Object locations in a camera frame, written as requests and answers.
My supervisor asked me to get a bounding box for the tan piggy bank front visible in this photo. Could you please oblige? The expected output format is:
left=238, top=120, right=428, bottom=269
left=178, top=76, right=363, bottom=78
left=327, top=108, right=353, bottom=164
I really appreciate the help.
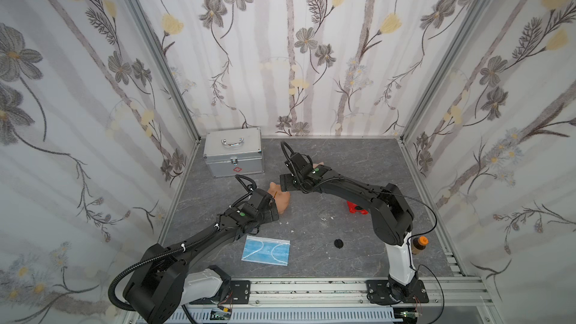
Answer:
left=268, top=182, right=290, bottom=215

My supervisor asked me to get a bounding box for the red piggy bank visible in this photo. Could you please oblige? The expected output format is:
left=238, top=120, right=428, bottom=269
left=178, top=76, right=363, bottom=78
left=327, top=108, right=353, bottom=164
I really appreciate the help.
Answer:
left=346, top=201, right=368, bottom=215

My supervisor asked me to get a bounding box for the black corrugated left cable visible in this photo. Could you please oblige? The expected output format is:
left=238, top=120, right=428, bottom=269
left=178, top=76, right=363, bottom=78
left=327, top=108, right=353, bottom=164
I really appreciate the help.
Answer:
left=106, top=242, right=199, bottom=324

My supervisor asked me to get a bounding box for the blue surgical face mask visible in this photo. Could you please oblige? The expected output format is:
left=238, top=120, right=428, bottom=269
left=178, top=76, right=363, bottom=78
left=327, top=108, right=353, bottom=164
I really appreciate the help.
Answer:
left=241, top=235, right=290, bottom=266

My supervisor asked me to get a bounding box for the silver metal first aid case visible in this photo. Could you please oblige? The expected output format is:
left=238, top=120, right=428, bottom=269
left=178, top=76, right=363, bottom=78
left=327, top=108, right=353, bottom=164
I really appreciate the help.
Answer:
left=203, top=127, right=265, bottom=178

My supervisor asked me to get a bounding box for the small brown orange-capped bottle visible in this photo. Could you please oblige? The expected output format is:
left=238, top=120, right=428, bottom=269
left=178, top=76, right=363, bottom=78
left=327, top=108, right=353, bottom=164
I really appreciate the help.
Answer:
left=411, top=235, right=429, bottom=255

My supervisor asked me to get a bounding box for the small green circuit board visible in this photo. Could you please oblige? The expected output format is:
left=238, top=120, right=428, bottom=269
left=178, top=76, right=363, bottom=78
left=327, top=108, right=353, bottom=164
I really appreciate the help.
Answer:
left=209, top=307, right=233, bottom=321

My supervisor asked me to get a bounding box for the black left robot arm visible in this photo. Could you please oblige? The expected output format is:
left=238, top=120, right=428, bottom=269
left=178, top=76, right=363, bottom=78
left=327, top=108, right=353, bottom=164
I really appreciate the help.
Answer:
left=108, top=188, right=279, bottom=323

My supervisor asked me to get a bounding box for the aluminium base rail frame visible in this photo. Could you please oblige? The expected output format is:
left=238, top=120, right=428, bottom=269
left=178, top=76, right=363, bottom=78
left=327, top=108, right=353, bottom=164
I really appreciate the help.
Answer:
left=167, top=276, right=503, bottom=323

